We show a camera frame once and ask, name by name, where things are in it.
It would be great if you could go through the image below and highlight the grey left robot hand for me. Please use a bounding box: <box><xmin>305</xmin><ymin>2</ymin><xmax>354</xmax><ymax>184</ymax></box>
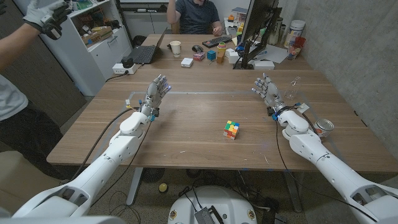
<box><xmin>139</xmin><ymin>73</ymin><xmax>172</xmax><ymax>118</ymax></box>

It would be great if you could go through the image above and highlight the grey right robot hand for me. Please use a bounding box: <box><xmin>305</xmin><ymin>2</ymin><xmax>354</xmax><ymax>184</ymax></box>
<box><xmin>251</xmin><ymin>73</ymin><xmax>287</xmax><ymax>115</ymax></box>

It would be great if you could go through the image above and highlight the bare forearm of standing person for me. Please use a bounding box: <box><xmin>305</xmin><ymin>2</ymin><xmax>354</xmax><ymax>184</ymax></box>
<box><xmin>0</xmin><ymin>23</ymin><xmax>41</xmax><ymax>71</ymax></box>

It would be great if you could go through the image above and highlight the colourful Rubik's cube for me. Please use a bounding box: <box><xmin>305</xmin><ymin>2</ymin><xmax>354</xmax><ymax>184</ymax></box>
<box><xmin>223</xmin><ymin>120</ymin><xmax>241</xmax><ymax>141</ymax></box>

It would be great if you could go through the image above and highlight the silver soup can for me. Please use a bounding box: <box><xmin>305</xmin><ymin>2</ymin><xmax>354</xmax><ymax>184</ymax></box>
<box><xmin>313</xmin><ymin>118</ymin><xmax>335</xmax><ymax>138</ymax></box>

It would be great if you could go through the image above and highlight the clear plastic bottle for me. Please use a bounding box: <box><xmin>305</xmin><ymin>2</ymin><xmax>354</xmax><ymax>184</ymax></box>
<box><xmin>284</xmin><ymin>76</ymin><xmax>302</xmax><ymax>101</ymax></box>

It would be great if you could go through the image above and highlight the flat white box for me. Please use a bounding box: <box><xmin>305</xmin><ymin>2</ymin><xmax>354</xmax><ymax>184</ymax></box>
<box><xmin>253</xmin><ymin>60</ymin><xmax>275</xmax><ymax>70</ymax></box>

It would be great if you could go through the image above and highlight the white paper sheet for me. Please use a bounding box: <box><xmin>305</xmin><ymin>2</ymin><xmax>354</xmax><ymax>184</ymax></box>
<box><xmin>248</xmin><ymin>43</ymin><xmax>289</xmax><ymax>65</ymax></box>

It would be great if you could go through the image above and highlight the black laptop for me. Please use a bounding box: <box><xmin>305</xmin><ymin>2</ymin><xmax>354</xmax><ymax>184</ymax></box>
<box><xmin>126</xmin><ymin>27</ymin><xmax>169</xmax><ymax>65</ymax></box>

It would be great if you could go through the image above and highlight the white power strip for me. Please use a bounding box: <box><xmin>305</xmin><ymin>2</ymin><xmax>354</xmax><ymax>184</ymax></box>
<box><xmin>112</xmin><ymin>62</ymin><xmax>138</xmax><ymax>75</ymax></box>

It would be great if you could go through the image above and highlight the clear jar with red lid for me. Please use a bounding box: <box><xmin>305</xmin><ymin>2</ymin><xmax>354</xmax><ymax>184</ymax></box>
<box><xmin>287</xmin><ymin>36</ymin><xmax>307</xmax><ymax>60</ymax></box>

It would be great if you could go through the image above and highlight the white paper cup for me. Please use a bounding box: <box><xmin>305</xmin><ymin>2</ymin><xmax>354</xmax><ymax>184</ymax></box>
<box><xmin>169</xmin><ymin>40</ymin><xmax>182</xmax><ymax>58</ymax></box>

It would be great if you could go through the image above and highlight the white cardboard box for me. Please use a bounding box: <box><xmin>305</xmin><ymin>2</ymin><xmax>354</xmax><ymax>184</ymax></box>
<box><xmin>225</xmin><ymin>48</ymin><xmax>240</xmax><ymax>65</ymax></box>

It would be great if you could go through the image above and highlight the translucent plastic jug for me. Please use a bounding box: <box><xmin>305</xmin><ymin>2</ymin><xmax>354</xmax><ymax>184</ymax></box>
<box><xmin>269</xmin><ymin>17</ymin><xmax>284</xmax><ymax>46</ymax></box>

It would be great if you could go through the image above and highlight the white canister with label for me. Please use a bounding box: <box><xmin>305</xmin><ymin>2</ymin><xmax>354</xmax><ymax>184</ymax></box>
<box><xmin>283</xmin><ymin>19</ymin><xmax>306</xmax><ymax>49</ymax></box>

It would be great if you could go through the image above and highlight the black keyboard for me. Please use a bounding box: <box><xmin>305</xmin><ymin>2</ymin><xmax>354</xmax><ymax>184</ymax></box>
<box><xmin>201</xmin><ymin>35</ymin><xmax>233</xmax><ymax>49</ymax></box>

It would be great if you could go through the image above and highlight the black computer monitor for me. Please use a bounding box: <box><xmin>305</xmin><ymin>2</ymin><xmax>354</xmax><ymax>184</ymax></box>
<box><xmin>241</xmin><ymin>0</ymin><xmax>280</xmax><ymax>44</ymax></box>

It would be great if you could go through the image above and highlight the black round floor fan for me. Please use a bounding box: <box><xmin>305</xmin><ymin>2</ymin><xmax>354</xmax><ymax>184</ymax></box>
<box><xmin>141</xmin><ymin>167</ymin><xmax>165</xmax><ymax>184</ymax></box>

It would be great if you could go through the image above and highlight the brown cardboard box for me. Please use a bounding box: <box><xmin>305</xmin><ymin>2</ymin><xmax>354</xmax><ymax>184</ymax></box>
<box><xmin>81</xmin><ymin>26</ymin><xmax>114</xmax><ymax>47</ymax></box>

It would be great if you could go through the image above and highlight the seated person in dark shirt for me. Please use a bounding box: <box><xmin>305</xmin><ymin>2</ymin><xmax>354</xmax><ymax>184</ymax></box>
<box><xmin>166</xmin><ymin>0</ymin><xmax>224</xmax><ymax>37</ymax></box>

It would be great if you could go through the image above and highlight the grey table leg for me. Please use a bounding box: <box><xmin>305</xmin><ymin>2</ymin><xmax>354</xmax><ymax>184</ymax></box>
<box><xmin>282</xmin><ymin>170</ymin><xmax>303</xmax><ymax>213</ymax></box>
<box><xmin>126</xmin><ymin>167</ymin><xmax>144</xmax><ymax>206</ymax></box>

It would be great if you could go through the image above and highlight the white robot torso base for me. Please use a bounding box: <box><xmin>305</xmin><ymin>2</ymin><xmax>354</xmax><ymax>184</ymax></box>
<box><xmin>167</xmin><ymin>185</ymin><xmax>258</xmax><ymax>224</ymax></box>

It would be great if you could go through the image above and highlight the white and black teleoperation glove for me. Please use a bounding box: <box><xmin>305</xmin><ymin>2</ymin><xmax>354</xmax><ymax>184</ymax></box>
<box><xmin>23</xmin><ymin>0</ymin><xmax>74</xmax><ymax>40</ymax></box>

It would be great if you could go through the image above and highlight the standing person in grey shirt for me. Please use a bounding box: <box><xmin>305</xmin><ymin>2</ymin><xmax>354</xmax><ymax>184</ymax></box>
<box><xmin>0</xmin><ymin>73</ymin><xmax>65</xmax><ymax>181</ymax></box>

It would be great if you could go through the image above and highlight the beige seat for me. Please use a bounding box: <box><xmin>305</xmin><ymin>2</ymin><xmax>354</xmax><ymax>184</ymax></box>
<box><xmin>0</xmin><ymin>151</ymin><xmax>72</xmax><ymax>215</ymax></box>

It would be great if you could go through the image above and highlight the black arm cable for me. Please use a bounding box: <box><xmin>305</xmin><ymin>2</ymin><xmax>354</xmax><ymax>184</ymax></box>
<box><xmin>70</xmin><ymin>107</ymin><xmax>136</xmax><ymax>183</ymax></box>
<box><xmin>275</xmin><ymin>119</ymin><xmax>379</xmax><ymax>223</ymax></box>
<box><xmin>90</xmin><ymin>119</ymin><xmax>153</xmax><ymax>208</ymax></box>

